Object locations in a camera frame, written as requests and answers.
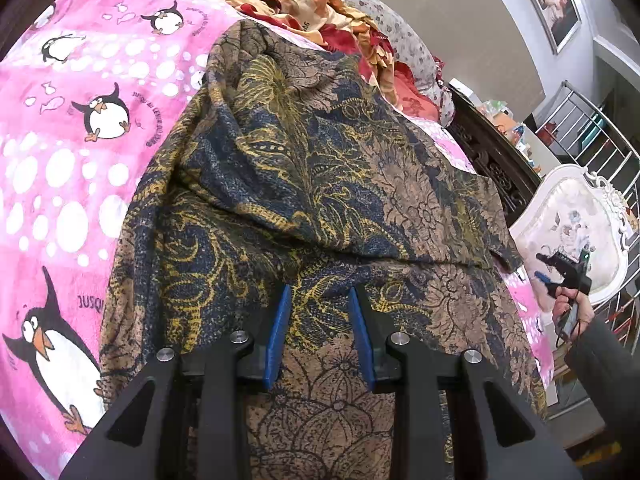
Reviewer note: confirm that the brown blue floral patterned garment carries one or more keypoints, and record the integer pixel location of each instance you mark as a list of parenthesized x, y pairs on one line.
[(300, 160)]

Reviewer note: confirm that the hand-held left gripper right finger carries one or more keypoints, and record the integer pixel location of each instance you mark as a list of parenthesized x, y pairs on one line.
[(361, 330)]

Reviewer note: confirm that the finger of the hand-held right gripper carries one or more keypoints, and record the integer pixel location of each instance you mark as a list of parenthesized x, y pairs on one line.
[(552, 261), (550, 282)]

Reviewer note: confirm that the person's right hand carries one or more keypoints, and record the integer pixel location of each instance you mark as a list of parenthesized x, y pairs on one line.
[(580, 310)]

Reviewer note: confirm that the person's right forearm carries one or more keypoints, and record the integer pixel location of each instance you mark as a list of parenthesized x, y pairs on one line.
[(610, 360)]

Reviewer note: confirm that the pink penguin print blanket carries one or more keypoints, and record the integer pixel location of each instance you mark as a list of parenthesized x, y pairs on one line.
[(75, 160)]

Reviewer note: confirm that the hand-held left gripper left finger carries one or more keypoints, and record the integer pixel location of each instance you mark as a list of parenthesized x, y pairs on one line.
[(279, 330)]

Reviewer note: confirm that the pile of red gold clothes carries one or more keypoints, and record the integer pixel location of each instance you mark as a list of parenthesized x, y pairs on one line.
[(395, 20)]

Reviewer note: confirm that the pile of colourful small items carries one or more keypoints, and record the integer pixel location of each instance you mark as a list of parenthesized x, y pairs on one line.
[(505, 120)]

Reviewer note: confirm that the metal stair railing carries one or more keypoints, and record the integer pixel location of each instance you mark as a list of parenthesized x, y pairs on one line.
[(585, 110)]

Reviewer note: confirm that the white ornate upholstered chair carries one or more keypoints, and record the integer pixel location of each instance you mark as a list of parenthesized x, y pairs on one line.
[(575, 220)]

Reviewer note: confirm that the large framed wall picture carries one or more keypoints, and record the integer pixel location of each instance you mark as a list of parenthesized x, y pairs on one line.
[(550, 0)]

